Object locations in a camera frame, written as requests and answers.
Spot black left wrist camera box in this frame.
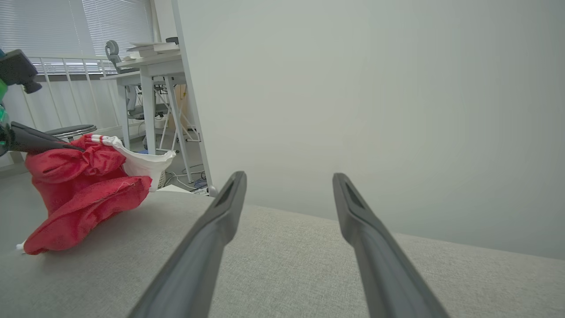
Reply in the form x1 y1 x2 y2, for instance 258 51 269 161
0 49 43 95

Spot grey office chair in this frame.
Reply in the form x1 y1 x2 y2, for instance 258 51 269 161
105 40 148 121

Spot white metal box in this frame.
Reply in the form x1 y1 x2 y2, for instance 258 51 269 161
152 170 196 195

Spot brown cardboard box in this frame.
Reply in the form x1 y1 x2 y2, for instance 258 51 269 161
174 85 189 129

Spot red and white garment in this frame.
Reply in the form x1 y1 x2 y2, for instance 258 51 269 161
17 134 177 255

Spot white desk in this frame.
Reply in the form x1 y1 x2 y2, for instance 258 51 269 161
99 49 200 184

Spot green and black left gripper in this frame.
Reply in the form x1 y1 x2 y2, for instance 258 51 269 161
0 79 85 157

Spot white window blinds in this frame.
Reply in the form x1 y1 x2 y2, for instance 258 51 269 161
0 0 156 61

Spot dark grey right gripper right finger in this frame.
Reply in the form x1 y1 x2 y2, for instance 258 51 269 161
332 173 448 318

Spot white partition panel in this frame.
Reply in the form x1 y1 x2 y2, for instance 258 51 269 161
171 0 565 261

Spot round black stool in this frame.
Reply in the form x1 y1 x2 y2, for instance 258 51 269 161
44 124 98 143

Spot white floor cable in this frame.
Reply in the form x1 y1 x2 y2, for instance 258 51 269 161
166 164 204 191

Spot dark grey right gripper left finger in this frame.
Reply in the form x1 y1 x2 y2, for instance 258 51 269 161
128 171 247 318

